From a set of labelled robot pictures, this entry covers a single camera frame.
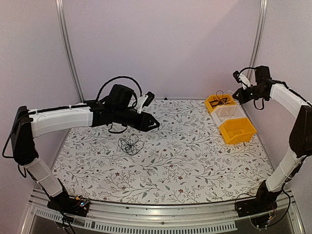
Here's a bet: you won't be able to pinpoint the aluminium frame post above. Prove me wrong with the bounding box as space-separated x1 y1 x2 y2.
246 0 268 81
55 0 84 102

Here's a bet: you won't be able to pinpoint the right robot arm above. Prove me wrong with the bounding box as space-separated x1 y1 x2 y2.
233 65 312 213

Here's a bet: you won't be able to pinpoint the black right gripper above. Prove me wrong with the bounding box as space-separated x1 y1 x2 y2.
233 85 266 104

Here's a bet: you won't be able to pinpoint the yellow plastic bin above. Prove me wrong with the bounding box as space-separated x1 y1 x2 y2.
219 117 257 145
204 94 236 114

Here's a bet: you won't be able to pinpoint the thin black cables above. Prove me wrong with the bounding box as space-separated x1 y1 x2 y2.
117 133 145 156

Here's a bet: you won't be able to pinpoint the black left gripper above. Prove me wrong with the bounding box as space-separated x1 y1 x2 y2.
114 107 161 133

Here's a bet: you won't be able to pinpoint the floral patterned table mat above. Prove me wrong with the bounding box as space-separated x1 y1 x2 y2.
53 100 272 204

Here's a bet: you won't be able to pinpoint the round thin black cable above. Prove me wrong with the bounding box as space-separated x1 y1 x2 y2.
214 96 231 107

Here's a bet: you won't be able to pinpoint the left aluminium frame post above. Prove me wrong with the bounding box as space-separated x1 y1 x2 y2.
55 0 84 102

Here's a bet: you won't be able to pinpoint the white translucent plastic bin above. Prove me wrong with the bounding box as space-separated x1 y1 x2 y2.
211 105 246 127

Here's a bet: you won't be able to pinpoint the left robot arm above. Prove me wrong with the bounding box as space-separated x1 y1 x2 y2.
5 84 160 212

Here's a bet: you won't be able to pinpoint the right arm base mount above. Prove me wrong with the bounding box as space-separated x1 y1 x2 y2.
234 181 281 229

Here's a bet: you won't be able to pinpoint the front aluminium rail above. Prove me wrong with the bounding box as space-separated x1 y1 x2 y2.
21 189 307 234

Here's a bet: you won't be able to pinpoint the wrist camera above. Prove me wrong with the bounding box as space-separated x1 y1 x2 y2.
233 71 251 90
135 91 155 114

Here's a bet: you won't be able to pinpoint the right aluminium frame post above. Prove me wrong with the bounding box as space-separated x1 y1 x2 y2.
246 0 268 81

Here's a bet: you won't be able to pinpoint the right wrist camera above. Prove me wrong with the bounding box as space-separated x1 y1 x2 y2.
233 71 251 90

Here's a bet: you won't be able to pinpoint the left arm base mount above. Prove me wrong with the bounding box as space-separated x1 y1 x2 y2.
47 186 90 217

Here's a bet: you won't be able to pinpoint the near yellow plastic bin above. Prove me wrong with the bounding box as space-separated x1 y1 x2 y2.
219 117 257 145

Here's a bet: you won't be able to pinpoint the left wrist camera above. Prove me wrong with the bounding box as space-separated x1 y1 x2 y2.
135 91 155 114

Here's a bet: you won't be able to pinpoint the far yellow plastic bin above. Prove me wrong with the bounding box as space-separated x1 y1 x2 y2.
204 94 236 114

